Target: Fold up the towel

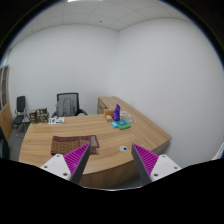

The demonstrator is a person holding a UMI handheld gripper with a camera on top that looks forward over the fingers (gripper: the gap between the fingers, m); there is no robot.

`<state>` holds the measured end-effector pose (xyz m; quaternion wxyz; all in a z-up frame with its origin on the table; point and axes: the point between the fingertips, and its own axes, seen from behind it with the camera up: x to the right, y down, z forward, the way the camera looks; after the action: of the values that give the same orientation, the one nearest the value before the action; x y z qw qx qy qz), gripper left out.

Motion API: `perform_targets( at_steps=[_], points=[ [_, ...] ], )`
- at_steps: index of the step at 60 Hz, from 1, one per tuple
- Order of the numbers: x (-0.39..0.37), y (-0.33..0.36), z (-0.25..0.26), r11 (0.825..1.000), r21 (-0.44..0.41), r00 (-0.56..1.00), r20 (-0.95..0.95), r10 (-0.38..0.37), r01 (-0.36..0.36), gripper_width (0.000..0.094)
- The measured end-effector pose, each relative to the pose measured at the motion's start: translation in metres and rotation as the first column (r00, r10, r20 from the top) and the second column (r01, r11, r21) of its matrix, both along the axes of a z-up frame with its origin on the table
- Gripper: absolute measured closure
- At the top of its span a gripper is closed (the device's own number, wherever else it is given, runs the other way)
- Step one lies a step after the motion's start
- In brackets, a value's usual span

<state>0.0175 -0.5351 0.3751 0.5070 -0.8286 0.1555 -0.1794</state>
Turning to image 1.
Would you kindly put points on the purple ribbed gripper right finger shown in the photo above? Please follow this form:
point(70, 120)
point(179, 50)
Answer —
point(152, 167)

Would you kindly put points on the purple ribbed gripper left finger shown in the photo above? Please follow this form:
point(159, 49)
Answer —
point(69, 166)

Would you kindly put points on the brown patterned towel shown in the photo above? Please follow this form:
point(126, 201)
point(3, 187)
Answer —
point(63, 145)

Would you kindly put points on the green flat box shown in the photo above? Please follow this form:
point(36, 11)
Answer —
point(123, 124)

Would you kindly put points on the white green printed card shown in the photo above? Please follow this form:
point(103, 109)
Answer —
point(56, 120)

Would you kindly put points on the blue small box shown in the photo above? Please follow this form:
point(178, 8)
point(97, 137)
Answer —
point(114, 124)

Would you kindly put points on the clear plastic bag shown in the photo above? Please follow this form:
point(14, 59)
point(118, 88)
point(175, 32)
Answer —
point(126, 116)

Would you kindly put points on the orange small box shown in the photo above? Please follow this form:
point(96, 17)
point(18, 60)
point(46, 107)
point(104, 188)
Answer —
point(109, 118)

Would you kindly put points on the black mesh office chair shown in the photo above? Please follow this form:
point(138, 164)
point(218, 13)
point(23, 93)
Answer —
point(68, 105)

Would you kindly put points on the brown boxes stack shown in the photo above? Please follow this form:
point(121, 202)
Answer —
point(39, 115)

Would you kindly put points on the wooden side cabinet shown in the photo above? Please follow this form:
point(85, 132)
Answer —
point(110, 103)

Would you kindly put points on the black side chair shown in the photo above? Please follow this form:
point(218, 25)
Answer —
point(19, 122)

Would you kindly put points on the wooden shelf unit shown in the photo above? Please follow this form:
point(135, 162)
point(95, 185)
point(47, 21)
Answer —
point(5, 110)

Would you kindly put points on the desk cable grommet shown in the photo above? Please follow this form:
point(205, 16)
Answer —
point(123, 148)

